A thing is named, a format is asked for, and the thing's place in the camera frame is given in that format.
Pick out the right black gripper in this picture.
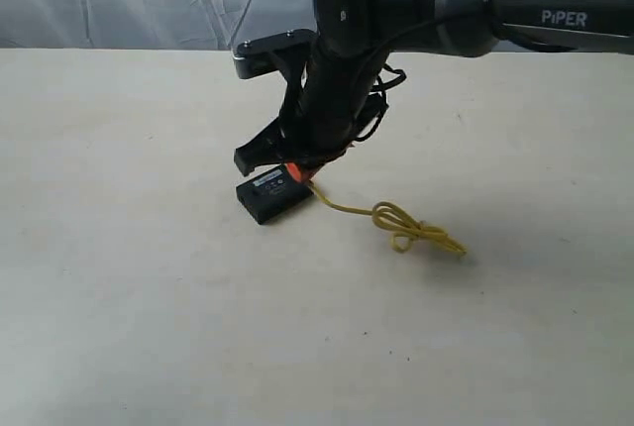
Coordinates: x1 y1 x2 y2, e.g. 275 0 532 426
234 93 354 183

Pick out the small black electronic box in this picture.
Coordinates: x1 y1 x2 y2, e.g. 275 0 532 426
236 164 313 225

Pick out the yellow ethernet cable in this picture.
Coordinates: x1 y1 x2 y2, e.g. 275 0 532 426
309 179 469 261

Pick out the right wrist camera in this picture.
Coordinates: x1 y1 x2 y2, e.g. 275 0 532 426
233 29 316 82

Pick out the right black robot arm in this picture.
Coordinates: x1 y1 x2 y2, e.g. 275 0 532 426
234 0 633 181

